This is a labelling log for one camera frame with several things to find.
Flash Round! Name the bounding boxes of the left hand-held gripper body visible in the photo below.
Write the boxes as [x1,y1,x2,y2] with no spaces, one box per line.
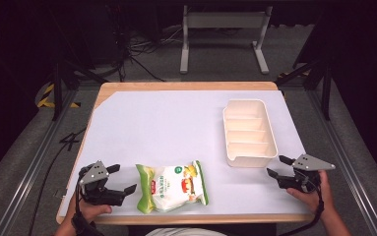
[77,159,127,207]

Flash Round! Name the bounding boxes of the person's right hand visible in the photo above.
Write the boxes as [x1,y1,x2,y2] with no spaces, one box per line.
[285,170,337,214]

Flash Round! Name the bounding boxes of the black wrist strap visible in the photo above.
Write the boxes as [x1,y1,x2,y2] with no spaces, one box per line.
[70,211,105,236]

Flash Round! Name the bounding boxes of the aluminium floor rail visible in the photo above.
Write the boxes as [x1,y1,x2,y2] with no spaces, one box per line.
[307,89,377,236]
[0,88,79,236]

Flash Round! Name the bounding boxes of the person's left hand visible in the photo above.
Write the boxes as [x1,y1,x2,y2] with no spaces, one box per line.
[65,196,113,228]

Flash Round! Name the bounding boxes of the black metal stand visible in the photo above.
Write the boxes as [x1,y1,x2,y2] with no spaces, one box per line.
[46,6,109,122]
[276,48,337,122]

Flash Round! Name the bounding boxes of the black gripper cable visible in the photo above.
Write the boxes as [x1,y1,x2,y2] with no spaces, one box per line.
[277,182,326,236]

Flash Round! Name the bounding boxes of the white metal desk frame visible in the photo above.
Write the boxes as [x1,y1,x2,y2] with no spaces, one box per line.
[179,4,274,76]

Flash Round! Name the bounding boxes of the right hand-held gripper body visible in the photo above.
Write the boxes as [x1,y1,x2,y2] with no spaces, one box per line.
[276,153,337,194]

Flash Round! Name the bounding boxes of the white table mat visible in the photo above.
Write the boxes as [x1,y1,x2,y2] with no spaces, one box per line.
[58,89,312,218]

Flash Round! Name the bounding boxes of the bundle of black floor cables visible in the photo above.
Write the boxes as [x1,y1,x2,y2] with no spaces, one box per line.
[105,3,185,83]

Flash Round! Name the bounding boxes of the person's light clothing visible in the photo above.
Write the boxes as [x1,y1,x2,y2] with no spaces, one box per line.
[145,227,227,236]

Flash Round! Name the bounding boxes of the black floor cable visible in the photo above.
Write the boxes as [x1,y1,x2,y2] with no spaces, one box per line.
[28,127,88,236]

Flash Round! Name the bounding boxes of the yellow and black hazard tape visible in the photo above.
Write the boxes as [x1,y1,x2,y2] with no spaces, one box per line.
[36,83,82,109]

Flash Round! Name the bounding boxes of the cream plastic divided container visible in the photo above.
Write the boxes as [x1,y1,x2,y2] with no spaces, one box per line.
[221,98,280,169]

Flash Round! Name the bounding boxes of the green and white snack bag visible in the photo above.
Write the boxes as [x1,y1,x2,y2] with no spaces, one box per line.
[135,159,210,215]

